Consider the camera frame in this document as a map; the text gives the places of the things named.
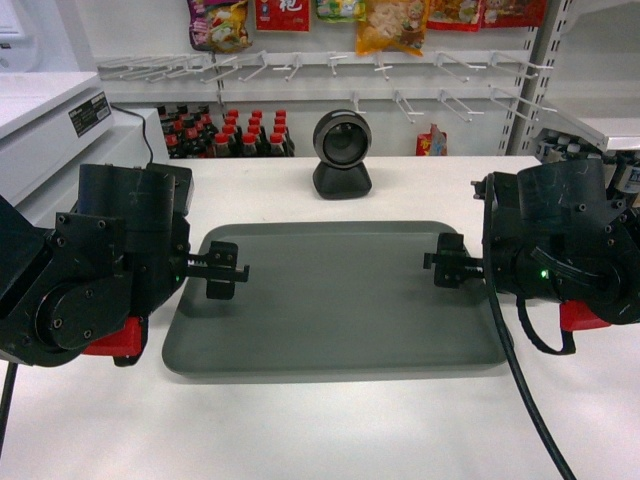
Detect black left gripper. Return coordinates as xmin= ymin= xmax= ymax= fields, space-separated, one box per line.
xmin=153 ymin=214 xmax=249 ymax=305

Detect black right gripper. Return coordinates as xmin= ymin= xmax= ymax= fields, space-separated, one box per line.
xmin=423 ymin=219 xmax=528 ymax=299

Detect grey rectangular serving tray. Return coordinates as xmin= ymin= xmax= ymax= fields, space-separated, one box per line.
xmin=162 ymin=221 xmax=504 ymax=383

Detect white checkout register machine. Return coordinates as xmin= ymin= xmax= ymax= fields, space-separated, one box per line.
xmin=1 ymin=72 xmax=166 ymax=226

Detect red yellow snack pouch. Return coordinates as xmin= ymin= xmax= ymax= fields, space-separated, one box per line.
xmin=415 ymin=123 xmax=448 ymax=156

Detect white slotted shelf upright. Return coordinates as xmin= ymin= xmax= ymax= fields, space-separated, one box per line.
xmin=499 ymin=0 xmax=573 ymax=155

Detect red cap soy sauce bottles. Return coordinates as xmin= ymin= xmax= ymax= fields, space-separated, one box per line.
xmin=156 ymin=104 xmax=295 ymax=159

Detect black barcode scanner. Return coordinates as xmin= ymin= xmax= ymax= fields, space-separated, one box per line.
xmin=312 ymin=109 xmax=372 ymax=200

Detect white peg hook rack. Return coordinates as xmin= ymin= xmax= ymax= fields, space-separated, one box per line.
xmin=96 ymin=49 xmax=544 ymax=122

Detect purple snack bag hanging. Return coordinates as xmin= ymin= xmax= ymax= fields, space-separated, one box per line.
xmin=187 ymin=0 xmax=252 ymax=54

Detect yellow snack bag hanging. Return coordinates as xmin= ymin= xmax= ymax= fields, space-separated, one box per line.
xmin=355 ymin=0 xmax=430 ymax=57

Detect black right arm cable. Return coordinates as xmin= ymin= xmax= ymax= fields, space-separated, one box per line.
xmin=482 ymin=172 xmax=579 ymax=480

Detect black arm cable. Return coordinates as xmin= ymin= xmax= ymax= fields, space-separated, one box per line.
xmin=0 ymin=362 xmax=19 ymax=451
xmin=482 ymin=172 xmax=579 ymax=480

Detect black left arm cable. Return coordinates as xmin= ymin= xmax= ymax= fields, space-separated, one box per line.
xmin=0 ymin=362 xmax=19 ymax=451

